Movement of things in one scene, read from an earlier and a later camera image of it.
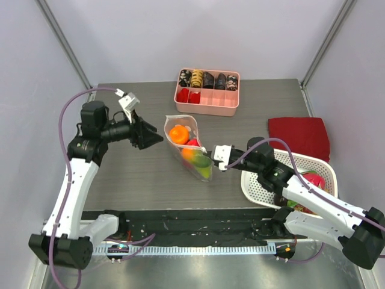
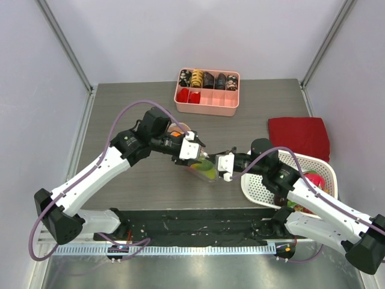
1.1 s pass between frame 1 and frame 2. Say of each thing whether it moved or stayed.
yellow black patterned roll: stayed
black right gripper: stayed
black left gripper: moved
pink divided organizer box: stayed
